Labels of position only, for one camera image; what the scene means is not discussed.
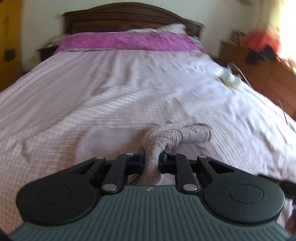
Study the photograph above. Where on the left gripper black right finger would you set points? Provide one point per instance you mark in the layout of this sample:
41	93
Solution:
227	192

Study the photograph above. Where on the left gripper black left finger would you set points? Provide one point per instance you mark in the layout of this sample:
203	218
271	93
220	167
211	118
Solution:
70	194

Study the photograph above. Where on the pink knitted cardigan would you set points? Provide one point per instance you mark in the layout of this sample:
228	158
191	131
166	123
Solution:
166	138

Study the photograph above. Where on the pink checked bedspread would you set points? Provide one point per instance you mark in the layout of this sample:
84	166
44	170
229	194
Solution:
81	104

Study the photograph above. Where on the wooden dresser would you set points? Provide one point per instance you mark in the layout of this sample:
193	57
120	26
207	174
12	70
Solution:
270	78

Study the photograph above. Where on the power strip with chargers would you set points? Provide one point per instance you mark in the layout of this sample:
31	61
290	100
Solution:
229	79

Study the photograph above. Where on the black cloth on dresser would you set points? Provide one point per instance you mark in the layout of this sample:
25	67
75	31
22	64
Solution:
267	53

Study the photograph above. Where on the red bag on dresser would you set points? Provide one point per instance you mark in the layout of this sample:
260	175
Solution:
258	39

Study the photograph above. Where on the dark wooden nightstand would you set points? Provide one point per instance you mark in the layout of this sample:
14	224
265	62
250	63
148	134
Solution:
47	52

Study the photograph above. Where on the small black hanging pouch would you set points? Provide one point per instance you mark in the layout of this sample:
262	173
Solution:
9	54

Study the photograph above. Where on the books on dresser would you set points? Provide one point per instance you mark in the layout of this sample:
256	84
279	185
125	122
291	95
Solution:
238	38

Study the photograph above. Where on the magenta quilted pillow cover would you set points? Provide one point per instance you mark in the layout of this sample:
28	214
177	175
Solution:
152	41

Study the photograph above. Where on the white pillow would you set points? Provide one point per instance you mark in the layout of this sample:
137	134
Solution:
173	28

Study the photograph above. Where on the dark wooden headboard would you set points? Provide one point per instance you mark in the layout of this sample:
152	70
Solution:
118	17

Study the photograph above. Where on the yellow wooden wardrobe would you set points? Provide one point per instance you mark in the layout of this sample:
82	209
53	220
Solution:
10	39

